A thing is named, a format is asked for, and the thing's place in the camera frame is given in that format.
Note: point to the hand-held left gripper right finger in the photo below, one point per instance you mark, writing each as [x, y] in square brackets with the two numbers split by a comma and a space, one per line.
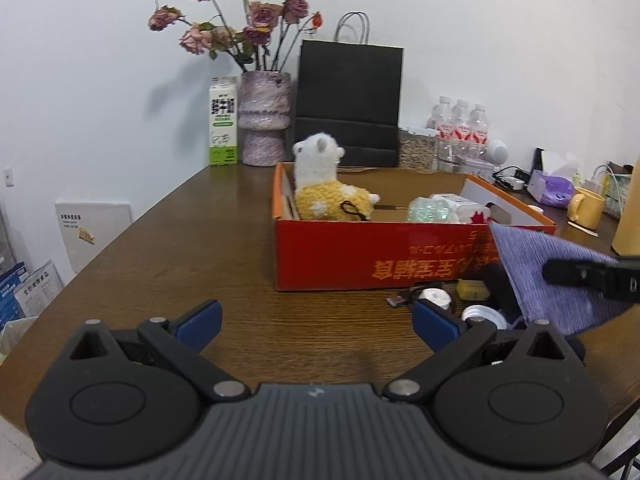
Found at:
[435, 327]

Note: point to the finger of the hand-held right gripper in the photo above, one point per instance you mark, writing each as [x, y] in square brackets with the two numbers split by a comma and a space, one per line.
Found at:
[575, 271]

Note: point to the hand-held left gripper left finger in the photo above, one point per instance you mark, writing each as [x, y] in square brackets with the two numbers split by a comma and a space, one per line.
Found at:
[200, 327]

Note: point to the white bottle cap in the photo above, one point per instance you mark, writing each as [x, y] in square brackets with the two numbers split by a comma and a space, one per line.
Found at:
[435, 297]

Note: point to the purple cloth pouch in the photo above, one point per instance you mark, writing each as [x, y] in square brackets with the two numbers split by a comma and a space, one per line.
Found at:
[530, 270]

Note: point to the large white lid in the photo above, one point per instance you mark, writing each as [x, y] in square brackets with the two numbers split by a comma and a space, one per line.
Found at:
[482, 315]

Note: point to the yellow sponge block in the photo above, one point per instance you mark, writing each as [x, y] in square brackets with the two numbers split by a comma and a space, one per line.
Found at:
[472, 290]

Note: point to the red artificial flower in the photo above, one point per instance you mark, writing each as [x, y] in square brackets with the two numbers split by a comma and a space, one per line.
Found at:
[479, 218]

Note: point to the red cardboard box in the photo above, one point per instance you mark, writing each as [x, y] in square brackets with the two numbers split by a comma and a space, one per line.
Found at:
[350, 255]

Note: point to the iridescent clear plastic bottle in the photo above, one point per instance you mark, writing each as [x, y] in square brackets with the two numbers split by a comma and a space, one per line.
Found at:
[425, 210]

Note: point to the wooden desktop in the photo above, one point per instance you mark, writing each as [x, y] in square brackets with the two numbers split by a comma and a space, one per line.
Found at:
[200, 260]

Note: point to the white card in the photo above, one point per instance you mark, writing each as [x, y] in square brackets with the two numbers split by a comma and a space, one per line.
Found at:
[586, 228]

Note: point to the yellow mug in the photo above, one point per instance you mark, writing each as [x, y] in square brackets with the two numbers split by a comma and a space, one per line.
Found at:
[590, 207]

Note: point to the purple tissue pack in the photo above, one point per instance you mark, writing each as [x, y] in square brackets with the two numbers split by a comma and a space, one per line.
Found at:
[550, 192]

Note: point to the white power strip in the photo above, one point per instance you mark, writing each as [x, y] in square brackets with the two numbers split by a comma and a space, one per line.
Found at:
[512, 182]

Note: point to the black phone stand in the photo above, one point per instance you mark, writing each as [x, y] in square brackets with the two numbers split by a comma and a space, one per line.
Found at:
[539, 159]

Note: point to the white round lamp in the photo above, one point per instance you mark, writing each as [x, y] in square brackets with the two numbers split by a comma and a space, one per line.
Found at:
[498, 151]

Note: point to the white board panel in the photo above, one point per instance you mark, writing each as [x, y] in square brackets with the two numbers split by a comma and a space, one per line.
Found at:
[90, 230]

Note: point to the white blue packet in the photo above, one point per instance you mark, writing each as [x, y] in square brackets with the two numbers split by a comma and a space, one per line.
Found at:
[42, 290]

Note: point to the clear water bottle red label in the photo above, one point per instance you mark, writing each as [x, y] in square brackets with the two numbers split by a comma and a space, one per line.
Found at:
[442, 125]
[461, 127]
[479, 130]

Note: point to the white yellow alpaca plush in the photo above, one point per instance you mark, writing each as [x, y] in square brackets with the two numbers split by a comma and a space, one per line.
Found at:
[320, 200]

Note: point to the clear jar of seeds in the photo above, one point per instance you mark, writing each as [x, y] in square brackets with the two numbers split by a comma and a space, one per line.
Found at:
[417, 152]

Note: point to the blue carton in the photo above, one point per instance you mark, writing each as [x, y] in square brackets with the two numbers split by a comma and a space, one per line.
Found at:
[12, 300]

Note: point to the white green milk carton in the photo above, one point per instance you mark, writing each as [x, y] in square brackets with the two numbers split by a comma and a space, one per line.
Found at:
[223, 125]

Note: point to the purple marbled vase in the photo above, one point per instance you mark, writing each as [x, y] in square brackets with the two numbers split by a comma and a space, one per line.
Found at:
[262, 110]

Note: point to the black paper bag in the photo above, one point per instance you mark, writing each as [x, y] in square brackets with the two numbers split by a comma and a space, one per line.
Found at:
[350, 90]

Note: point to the dried pink rose bouquet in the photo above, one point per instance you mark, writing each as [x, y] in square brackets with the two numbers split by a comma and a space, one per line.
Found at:
[260, 15]

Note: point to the white wall socket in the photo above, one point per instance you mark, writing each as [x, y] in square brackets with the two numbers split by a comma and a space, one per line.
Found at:
[8, 177]

